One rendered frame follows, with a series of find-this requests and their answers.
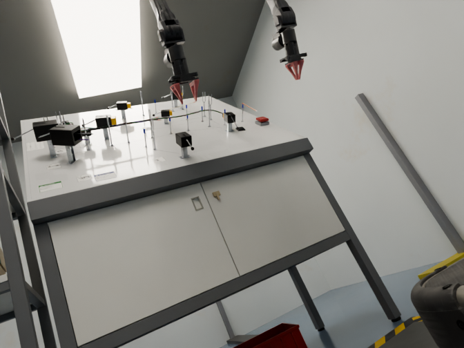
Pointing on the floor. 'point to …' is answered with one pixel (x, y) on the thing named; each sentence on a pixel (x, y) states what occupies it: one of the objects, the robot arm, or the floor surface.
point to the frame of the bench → (65, 328)
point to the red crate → (277, 338)
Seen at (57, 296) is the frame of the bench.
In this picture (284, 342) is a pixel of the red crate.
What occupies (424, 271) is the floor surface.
